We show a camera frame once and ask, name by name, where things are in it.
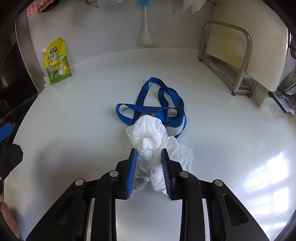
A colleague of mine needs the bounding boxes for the white tissue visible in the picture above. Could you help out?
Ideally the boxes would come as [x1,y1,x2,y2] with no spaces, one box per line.
[126,115,194,195]

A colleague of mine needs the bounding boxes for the blue lanyard strap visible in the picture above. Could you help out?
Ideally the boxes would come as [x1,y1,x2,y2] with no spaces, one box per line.
[115,77,188,140]

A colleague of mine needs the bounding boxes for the person's left hand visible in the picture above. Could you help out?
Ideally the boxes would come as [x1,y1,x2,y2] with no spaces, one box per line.
[0,194,20,238]

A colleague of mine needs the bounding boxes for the black stove hood unit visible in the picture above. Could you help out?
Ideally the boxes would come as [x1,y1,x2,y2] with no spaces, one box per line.
[1,16,46,128]

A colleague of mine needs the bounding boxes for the yellow seasoning pouch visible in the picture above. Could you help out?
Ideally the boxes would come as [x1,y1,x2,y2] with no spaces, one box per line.
[43,38,72,85]

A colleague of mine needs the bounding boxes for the metal cutting board rack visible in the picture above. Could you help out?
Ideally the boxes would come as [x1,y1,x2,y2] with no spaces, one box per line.
[199,20,257,97]

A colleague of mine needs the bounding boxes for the blue white bottle brush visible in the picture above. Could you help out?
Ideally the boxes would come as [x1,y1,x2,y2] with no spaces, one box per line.
[139,0,153,45]

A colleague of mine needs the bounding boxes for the pink wavy dish cloth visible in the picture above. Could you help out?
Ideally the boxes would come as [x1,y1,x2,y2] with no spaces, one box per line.
[26,0,59,18]

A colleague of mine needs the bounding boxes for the black lid rack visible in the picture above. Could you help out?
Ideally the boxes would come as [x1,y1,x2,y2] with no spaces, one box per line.
[268,90,295,115]

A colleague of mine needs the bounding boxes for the white cutting board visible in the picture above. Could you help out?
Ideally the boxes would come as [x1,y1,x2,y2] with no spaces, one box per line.
[205,0,290,93]

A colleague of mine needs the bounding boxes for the steel pot lid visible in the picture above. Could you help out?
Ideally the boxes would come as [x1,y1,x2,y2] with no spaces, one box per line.
[278,37,295,98]

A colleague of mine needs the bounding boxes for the white hanging cloth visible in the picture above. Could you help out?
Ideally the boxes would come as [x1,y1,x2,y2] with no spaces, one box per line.
[182,0,206,14]

